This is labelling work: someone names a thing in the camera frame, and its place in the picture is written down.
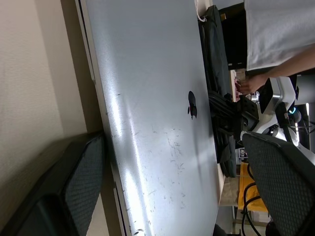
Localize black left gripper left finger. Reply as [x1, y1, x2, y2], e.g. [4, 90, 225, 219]
[0, 131, 107, 236]

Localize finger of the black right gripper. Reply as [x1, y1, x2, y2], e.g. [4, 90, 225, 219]
[208, 89, 235, 114]
[213, 114, 236, 135]

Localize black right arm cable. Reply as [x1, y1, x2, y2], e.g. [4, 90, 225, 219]
[277, 103, 296, 143]

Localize black laptop bag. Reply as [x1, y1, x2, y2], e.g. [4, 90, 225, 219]
[198, 4, 239, 178]

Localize black floor cables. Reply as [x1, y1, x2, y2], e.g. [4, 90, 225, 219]
[237, 169, 265, 236]

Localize yellow bag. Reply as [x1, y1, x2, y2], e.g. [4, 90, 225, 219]
[237, 162, 269, 212]

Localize person in white shirt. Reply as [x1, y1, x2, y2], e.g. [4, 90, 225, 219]
[243, 0, 315, 72]

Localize person's bare hand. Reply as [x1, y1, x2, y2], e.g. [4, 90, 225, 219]
[236, 74, 268, 95]

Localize black box furniture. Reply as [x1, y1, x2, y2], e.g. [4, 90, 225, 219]
[218, 2, 248, 71]

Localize small pink object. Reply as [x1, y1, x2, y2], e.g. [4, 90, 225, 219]
[233, 76, 244, 101]

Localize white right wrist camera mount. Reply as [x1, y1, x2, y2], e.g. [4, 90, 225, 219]
[255, 77, 296, 138]

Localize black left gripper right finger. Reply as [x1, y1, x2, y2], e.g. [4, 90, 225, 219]
[242, 131, 315, 236]

